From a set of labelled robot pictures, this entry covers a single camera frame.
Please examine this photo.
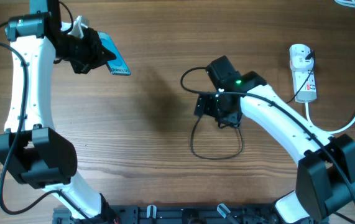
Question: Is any white power strip socket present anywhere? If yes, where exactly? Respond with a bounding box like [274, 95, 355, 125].
[289, 44, 317, 103]

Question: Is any blue Galaxy smartphone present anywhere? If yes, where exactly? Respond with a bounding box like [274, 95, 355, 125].
[98, 31, 131, 76]

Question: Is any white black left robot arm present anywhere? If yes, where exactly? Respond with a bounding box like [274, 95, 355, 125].
[0, 1, 130, 223]

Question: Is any black USB charging cable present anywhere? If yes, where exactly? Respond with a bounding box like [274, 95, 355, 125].
[190, 49, 316, 161]

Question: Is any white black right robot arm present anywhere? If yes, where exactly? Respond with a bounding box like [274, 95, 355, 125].
[195, 56, 355, 223]

